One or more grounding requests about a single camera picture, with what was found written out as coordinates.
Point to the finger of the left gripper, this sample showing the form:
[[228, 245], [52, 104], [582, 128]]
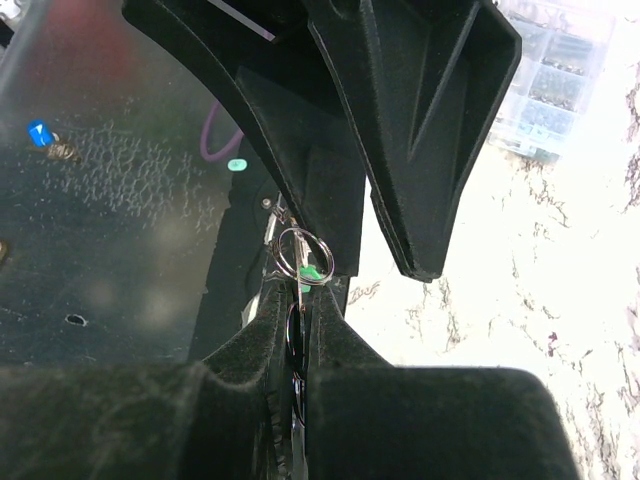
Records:
[[421, 83], [286, 104]]

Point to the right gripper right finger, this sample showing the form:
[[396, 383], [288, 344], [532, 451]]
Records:
[[368, 419]]

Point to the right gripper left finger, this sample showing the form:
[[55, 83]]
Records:
[[224, 417]]

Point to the green tag key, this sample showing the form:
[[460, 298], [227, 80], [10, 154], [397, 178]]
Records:
[[310, 276]]

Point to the blue tag key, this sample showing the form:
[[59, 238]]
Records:
[[44, 140]]

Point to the clear plastic parts box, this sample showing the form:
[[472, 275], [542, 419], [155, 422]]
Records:
[[564, 45]]

